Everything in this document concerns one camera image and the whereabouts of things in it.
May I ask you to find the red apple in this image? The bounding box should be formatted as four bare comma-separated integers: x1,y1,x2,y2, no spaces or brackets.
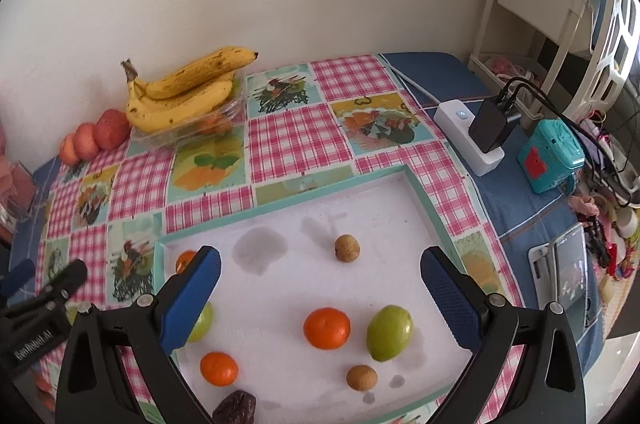
74,123,101,161
95,109,132,151
59,137,81,166

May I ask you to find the yellow banana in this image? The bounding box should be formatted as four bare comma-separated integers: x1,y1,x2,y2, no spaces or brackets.
144,46,259,100
121,60,236,135

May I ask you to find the white lattice headboard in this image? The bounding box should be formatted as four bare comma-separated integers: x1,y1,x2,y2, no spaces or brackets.
575,0,640,121

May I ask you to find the clear box with pink contents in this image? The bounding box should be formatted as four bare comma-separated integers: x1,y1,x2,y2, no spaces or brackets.
0,161,39,226

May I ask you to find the black charger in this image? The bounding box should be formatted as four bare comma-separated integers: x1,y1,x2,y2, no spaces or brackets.
467,97,521,153

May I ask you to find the white foam tray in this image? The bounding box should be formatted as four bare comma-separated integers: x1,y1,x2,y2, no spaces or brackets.
152,164,481,424

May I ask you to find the white phone stand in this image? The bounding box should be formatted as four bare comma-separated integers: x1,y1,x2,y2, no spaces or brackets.
528,243,566,306

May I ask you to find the clear plastic container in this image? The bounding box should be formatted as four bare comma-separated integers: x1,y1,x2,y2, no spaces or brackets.
130,73,249,150

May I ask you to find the large green fruit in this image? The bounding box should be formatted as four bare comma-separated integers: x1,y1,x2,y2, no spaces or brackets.
366,305,415,363

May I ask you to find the blue bed sheet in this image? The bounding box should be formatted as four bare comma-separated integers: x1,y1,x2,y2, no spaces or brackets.
379,52,607,355

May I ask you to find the teal toy box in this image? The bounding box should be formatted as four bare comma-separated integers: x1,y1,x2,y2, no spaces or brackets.
517,118,586,195

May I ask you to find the dark dried date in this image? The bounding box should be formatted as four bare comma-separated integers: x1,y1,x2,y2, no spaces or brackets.
212,390,258,424

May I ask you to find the black cable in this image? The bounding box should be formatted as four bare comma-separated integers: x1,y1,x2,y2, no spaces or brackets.
507,80,640,207
500,77,631,200

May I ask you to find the pink checked tablecloth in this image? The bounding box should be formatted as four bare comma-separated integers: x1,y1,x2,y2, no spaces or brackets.
30,54,526,424

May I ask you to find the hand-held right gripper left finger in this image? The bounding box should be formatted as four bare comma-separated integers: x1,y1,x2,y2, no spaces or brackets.
55,245,222,424

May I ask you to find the orange tangerine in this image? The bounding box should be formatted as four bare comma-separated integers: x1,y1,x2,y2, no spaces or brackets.
175,250,199,275
303,307,352,351
199,113,233,136
200,351,240,387

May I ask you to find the small green fruit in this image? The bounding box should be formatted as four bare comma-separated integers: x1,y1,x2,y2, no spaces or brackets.
187,301,215,344

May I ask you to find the white power strip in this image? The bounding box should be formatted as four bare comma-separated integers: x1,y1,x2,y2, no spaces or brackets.
433,101,506,177

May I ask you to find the smartphone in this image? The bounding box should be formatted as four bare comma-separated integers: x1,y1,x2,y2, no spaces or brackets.
550,223,592,311

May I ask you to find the pink plastic bag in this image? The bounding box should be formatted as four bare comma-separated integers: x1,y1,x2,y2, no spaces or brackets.
482,54,537,81

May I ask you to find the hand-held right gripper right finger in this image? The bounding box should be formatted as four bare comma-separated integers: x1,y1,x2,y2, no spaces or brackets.
420,247,586,424

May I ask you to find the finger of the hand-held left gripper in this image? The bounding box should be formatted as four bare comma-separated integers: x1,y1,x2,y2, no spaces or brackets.
31,259,89,306
0,258,36,301

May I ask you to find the brown longan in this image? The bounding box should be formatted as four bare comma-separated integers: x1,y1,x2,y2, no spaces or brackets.
346,364,379,392
334,234,361,263

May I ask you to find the white power cord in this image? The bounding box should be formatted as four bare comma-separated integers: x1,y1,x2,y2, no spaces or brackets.
386,63,441,107

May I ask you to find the pink cloth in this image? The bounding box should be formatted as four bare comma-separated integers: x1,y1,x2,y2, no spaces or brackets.
569,195,602,217

